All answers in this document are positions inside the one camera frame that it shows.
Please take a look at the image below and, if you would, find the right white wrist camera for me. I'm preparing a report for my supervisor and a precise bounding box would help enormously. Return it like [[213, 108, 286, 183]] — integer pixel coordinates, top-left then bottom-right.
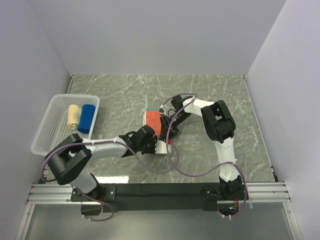
[[159, 104, 168, 116]]

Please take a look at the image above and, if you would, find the rolled blue towel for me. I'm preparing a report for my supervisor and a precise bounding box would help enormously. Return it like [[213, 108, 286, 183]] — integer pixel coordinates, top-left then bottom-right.
[[77, 104, 96, 134]]

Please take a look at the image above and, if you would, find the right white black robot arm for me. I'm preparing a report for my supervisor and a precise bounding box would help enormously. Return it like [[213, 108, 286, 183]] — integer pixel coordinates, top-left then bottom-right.
[[159, 93, 244, 200]]

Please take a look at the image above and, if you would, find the aluminium rail frame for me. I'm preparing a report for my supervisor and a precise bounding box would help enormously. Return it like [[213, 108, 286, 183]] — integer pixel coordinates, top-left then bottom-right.
[[16, 74, 295, 240]]

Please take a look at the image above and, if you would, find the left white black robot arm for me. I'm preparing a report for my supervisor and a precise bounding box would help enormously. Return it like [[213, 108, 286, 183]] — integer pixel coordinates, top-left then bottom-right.
[[45, 125, 157, 201]]

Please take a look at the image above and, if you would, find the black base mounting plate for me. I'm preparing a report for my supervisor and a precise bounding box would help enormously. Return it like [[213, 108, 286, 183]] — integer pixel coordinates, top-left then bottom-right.
[[70, 182, 250, 216]]

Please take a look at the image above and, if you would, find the brown orange bear towel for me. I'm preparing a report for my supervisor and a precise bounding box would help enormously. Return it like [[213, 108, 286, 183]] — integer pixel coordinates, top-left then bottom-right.
[[143, 108, 162, 139]]

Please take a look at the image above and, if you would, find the white plastic basket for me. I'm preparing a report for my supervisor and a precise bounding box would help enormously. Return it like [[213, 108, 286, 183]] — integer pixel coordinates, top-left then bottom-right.
[[30, 94, 100, 156]]

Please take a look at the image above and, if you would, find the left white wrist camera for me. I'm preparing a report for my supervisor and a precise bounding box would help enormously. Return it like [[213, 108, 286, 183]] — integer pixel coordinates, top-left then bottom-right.
[[155, 139, 172, 155]]

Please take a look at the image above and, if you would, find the rolled beige towel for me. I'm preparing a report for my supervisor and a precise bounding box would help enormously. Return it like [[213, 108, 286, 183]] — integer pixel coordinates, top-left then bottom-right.
[[67, 104, 82, 130]]

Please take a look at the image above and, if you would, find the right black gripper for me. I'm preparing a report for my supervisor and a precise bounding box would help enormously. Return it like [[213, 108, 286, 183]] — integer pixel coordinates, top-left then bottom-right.
[[160, 112, 193, 141]]

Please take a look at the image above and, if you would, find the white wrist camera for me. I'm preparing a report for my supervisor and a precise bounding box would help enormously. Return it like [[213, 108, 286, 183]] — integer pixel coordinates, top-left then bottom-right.
[[155, 139, 172, 155], [159, 104, 168, 116]]

